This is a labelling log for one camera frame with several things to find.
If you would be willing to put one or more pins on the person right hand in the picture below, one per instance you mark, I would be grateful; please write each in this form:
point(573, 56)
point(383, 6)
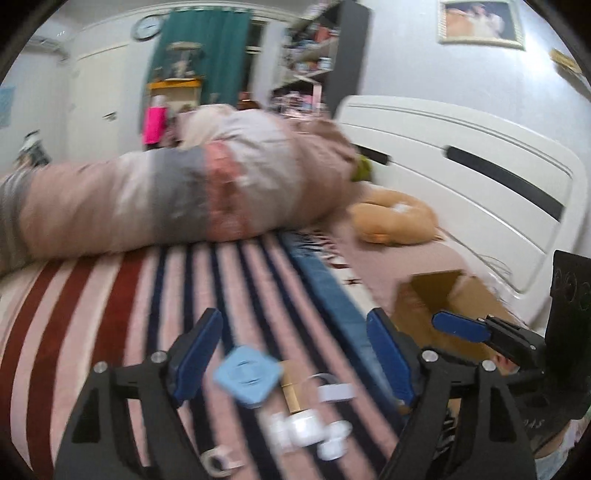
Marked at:
point(551, 445)

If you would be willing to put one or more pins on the brown cardboard box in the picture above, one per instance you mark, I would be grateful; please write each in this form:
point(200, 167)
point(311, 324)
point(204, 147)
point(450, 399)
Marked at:
point(425, 295)

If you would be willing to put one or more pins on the framed wall photo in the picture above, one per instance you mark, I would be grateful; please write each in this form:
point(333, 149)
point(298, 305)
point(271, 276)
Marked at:
point(489, 23)

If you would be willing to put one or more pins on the dark bookshelf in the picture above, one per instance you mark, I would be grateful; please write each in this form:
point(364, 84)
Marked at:
point(322, 56)

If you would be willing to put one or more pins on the blue wall poster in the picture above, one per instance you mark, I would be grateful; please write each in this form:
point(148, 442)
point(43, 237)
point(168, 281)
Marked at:
point(6, 102)

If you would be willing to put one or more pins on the rolled striped duvet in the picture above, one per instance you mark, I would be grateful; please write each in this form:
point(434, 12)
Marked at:
point(235, 175)

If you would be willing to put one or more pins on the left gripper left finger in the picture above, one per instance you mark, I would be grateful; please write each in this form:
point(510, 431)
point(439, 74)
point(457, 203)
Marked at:
point(125, 424)

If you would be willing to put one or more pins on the white contact lens case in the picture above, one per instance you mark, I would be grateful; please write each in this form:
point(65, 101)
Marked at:
point(333, 446)

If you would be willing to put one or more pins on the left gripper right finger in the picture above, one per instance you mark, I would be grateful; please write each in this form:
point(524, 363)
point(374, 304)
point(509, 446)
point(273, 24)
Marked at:
point(464, 422)

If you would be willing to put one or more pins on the pink pillow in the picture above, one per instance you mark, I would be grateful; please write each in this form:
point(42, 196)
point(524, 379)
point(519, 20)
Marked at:
point(383, 268)

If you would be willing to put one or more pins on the tan plush toy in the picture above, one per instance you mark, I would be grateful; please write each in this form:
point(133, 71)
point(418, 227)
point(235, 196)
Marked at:
point(392, 218)

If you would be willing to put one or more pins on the white door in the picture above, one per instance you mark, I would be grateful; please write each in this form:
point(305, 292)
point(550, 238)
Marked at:
point(95, 99)

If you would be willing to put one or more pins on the white earbuds case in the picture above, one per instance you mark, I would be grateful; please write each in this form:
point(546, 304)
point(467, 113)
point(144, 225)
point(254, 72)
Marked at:
point(298, 430)

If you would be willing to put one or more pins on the green plush toy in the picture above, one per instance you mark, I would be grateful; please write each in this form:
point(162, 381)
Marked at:
point(364, 170)

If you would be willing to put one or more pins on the white air conditioner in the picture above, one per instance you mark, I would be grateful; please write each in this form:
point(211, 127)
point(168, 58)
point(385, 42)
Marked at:
point(48, 45)

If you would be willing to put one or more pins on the gold rectangular bar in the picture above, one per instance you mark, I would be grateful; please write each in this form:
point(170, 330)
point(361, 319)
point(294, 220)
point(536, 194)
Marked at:
point(292, 387)

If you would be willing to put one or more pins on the round wall clock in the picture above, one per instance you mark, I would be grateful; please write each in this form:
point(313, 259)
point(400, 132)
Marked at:
point(147, 28)

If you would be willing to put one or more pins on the white usb hub adapter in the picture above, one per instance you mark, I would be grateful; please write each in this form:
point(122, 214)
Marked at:
point(331, 389)

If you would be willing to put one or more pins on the striped bed blanket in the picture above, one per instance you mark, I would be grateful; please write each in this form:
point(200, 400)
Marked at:
point(290, 295)

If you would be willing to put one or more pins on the pink gift bag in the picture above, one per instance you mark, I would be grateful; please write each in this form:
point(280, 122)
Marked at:
point(154, 125)

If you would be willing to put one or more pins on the glass display case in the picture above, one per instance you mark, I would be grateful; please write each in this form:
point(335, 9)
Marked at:
point(181, 57)

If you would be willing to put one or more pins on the white tape roll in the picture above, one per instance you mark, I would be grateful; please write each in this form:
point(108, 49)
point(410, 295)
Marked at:
point(219, 462)

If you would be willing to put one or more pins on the light blue square device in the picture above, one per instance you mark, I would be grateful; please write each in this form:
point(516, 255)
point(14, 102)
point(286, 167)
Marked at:
point(248, 376)

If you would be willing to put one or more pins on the teal curtain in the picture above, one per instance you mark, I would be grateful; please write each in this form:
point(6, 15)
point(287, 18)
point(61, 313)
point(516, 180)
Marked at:
point(222, 36)

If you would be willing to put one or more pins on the yellow white cabinet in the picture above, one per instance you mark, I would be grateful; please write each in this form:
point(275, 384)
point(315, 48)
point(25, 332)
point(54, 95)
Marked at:
point(181, 94)

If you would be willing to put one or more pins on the white bed headboard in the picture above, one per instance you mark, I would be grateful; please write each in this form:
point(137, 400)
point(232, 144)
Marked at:
point(507, 198)

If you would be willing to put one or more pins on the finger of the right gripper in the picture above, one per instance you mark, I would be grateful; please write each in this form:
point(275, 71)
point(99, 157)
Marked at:
point(522, 346)

